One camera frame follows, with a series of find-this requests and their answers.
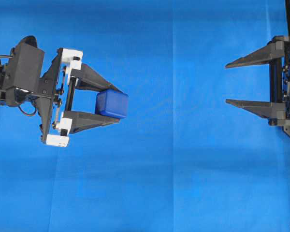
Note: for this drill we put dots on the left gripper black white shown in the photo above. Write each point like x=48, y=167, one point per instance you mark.
x=55, y=129

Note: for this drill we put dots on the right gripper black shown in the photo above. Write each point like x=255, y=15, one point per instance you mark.
x=277, y=54

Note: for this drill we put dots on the blue cube block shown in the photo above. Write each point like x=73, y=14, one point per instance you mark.
x=112, y=103

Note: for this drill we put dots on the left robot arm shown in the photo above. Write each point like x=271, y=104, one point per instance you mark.
x=63, y=82

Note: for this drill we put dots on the black cable loop left wrist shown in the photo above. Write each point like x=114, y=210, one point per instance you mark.
x=28, y=107

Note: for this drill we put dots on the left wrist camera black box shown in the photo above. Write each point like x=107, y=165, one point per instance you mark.
x=23, y=71

